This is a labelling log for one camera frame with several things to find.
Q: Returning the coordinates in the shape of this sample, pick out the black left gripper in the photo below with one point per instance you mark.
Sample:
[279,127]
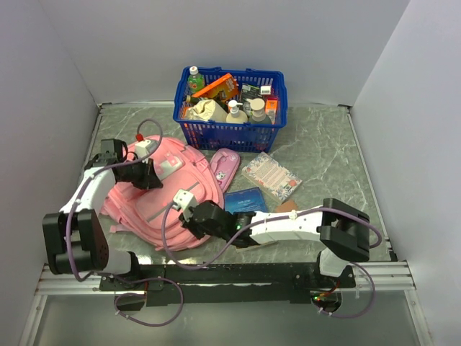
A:
[150,179]

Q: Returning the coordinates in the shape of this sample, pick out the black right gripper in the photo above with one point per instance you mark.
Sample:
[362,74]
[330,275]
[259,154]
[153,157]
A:
[187,220]

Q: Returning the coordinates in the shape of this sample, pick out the pink student backpack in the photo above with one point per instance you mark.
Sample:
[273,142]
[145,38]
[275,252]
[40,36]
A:
[141,212]

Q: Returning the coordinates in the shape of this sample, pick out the brown leather card wallet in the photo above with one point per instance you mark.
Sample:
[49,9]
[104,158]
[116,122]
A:
[287,206]

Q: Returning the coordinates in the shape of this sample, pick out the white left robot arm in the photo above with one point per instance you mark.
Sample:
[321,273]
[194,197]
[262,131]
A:
[74,240]

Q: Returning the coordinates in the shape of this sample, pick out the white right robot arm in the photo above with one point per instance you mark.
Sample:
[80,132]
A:
[343,230]

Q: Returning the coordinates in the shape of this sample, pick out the beige crumpled paper bag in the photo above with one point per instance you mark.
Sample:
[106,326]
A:
[206,110]

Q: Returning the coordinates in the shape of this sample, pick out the blue sunset cover book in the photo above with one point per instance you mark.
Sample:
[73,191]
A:
[240,207]

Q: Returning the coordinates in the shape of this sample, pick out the pink cat pencil case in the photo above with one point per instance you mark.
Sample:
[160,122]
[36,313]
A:
[224,165]

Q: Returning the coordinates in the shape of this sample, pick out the blue plastic shopping basket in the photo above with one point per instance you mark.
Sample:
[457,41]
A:
[210,135]

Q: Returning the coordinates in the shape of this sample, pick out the green drink bottle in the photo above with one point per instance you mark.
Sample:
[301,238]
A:
[196,80]

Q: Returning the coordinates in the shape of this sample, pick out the cream pump lotion bottle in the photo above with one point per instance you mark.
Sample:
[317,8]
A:
[236,115]

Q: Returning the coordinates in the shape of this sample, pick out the orange cardboard box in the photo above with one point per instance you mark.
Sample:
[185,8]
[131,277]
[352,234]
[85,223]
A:
[225,88]

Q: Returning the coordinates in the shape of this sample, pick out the grey bottle beige cap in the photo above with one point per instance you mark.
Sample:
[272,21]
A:
[258,112]

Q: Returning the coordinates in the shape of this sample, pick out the orange white small carton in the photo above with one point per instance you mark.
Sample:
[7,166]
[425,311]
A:
[271,108]

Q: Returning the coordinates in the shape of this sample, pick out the dark green packet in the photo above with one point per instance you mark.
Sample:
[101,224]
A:
[249,91]

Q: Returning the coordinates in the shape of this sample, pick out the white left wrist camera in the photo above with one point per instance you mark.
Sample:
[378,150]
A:
[145,147]

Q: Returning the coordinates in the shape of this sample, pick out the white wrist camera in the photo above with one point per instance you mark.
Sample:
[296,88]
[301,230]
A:
[184,199]
[145,147]

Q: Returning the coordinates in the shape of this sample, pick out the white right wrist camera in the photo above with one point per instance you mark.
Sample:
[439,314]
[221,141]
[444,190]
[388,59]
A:
[184,199]

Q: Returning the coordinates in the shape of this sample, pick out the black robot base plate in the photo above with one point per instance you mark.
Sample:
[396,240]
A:
[230,283]

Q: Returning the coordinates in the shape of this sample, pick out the aluminium frame rail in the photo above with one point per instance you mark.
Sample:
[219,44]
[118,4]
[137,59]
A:
[379,275]

